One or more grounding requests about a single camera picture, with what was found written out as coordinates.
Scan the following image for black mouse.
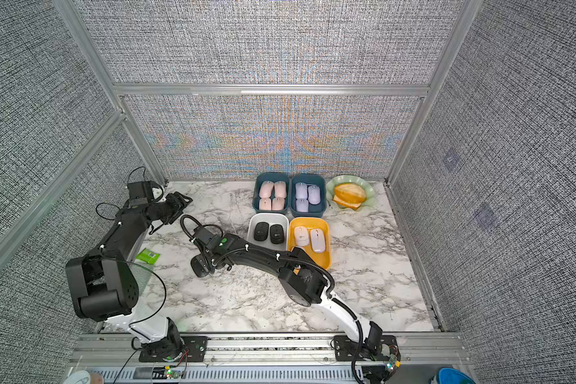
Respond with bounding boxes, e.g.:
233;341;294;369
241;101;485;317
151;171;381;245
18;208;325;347
190;254;210;278
253;222;269;243
269;224;286;245

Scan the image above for black mouse front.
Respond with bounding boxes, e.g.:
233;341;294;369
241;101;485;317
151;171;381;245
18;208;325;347
253;222;269;243

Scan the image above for white storage box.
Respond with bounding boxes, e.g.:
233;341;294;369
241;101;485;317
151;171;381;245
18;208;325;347
246;213;290;251

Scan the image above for teal storage box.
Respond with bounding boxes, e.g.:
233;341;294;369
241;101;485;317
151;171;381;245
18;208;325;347
251;172;291;215
289;174;327;218

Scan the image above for white mouse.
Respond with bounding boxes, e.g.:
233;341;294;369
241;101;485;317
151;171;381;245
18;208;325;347
294;226;310;247
310;228;326;254

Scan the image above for pink mouse with scroll wheel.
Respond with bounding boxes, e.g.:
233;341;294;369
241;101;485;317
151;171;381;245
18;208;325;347
274;181;287;199

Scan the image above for purple mouse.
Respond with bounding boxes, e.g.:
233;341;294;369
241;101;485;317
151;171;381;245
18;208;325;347
307;185;321;206
295;198;310;213
294;182;309;200

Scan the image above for yellow storage box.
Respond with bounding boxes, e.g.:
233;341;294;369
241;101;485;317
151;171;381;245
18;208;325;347
288;217;331;270

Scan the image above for purple mouse front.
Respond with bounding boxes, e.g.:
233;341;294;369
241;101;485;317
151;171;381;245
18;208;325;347
307;185;321;206

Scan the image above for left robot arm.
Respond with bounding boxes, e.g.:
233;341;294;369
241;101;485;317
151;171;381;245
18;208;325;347
65;181;192;362

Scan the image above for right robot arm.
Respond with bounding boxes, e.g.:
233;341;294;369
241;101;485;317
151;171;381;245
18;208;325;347
186;226;382;354

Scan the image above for round bread bun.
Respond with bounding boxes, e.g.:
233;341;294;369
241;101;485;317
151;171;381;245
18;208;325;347
334;183;367;202

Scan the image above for bread slice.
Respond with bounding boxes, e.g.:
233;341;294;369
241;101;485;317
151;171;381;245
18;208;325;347
333;195;363;211

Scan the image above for green wavy plate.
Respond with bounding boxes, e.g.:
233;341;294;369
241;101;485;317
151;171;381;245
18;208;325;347
326;175;376;210

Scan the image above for white round object bottom left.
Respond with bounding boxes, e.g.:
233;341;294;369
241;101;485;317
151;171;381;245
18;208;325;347
62;370;105;384

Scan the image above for blue object bottom right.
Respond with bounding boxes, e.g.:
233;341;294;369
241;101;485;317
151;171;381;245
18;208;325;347
429;367;475;384

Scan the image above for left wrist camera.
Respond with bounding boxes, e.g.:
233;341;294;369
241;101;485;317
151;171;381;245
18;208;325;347
127;181;164;206

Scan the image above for green white object at wall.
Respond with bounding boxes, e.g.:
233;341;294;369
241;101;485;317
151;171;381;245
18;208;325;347
135;248;161;266

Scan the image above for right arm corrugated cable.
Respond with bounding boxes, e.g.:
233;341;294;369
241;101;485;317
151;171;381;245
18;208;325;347
179;214;366;384

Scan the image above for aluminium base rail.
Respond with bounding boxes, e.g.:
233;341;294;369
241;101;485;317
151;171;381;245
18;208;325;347
62;331;477;383

